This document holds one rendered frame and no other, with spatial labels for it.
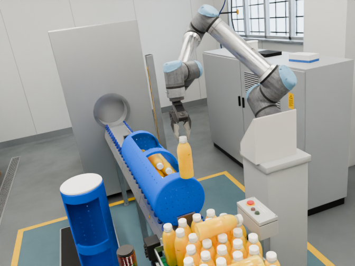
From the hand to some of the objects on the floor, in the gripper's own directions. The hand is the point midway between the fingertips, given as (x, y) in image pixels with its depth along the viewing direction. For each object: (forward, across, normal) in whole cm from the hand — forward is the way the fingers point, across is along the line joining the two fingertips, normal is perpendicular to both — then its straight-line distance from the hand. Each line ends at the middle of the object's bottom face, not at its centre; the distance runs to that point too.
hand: (183, 138), depth 161 cm
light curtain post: (+127, -20, -162) cm, 207 cm away
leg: (+122, +24, -213) cm, 247 cm away
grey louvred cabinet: (+117, -154, -212) cm, 287 cm away
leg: (+133, +16, -115) cm, 177 cm away
